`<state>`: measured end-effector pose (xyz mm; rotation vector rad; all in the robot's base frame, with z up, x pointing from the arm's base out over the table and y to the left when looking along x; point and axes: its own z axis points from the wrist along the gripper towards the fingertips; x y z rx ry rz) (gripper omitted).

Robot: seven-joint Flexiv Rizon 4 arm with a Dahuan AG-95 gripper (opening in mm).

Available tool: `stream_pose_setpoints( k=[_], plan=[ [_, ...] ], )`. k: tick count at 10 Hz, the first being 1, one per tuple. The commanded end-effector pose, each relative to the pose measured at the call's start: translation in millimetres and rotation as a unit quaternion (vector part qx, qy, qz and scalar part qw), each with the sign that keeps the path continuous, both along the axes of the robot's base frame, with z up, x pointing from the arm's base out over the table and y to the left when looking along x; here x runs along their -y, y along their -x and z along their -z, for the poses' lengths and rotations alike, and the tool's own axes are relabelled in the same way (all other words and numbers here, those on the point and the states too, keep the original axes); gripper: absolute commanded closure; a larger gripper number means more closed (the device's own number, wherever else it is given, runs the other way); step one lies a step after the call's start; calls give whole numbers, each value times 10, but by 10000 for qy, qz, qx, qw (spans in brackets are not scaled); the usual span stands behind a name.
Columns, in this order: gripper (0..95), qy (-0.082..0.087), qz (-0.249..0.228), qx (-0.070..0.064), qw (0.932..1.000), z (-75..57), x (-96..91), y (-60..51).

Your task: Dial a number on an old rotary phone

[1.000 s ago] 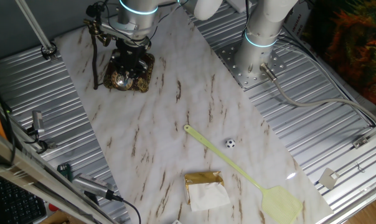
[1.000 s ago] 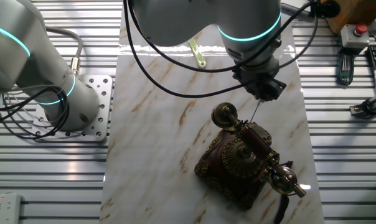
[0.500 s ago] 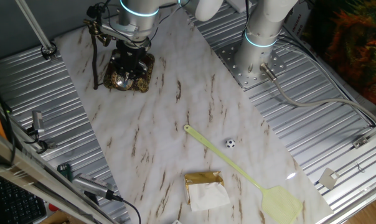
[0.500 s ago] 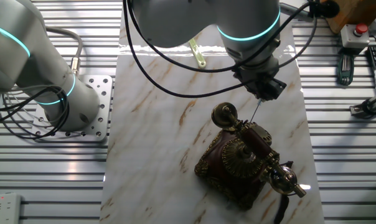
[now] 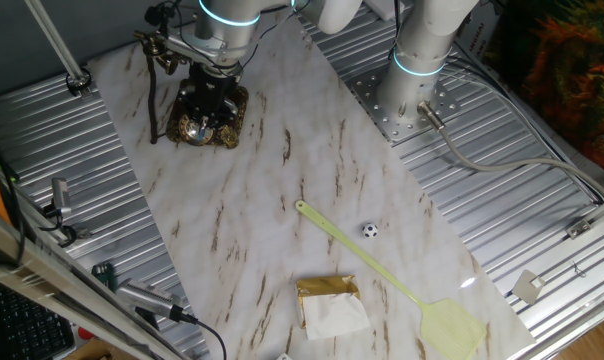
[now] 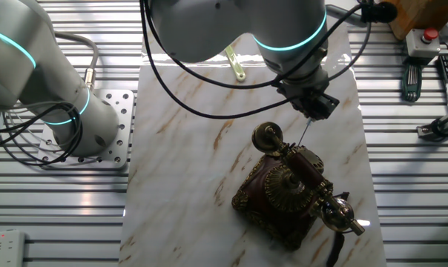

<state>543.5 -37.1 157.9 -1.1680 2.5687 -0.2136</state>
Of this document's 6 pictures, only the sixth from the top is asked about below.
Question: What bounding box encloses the white power strip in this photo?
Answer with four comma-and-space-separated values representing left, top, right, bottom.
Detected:
0, 229, 27, 267

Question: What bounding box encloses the thick grey robot cable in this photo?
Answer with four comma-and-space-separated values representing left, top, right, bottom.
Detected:
53, 30, 100, 90

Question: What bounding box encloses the red emergency stop button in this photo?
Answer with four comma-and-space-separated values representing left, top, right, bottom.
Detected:
405, 27, 441, 59

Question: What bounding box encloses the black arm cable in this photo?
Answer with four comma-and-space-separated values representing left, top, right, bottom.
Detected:
139, 0, 373, 120

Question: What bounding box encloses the brass and maroon phone handset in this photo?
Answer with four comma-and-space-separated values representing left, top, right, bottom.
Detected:
251, 121, 366, 237

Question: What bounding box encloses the black cable bundle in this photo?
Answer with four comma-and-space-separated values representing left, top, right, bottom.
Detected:
0, 101, 84, 166

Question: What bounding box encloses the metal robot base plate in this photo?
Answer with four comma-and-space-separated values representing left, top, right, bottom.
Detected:
36, 88, 136, 171

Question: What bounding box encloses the yellow-green fly swatter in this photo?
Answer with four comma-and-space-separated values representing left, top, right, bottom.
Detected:
224, 44, 247, 83

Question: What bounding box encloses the green hex key holder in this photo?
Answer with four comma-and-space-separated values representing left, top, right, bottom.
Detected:
401, 62, 424, 103

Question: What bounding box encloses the vintage brass rotary phone base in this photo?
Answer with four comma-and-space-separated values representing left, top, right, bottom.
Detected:
231, 146, 335, 251

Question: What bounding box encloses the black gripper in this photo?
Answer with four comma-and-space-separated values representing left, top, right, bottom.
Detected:
288, 86, 340, 121

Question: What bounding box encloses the small blue-handled screwdriver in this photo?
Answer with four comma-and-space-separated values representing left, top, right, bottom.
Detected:
297, 118, 313, 146

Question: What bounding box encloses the small silver camera on mount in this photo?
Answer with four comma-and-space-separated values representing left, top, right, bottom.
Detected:
415, 113, 448, 142

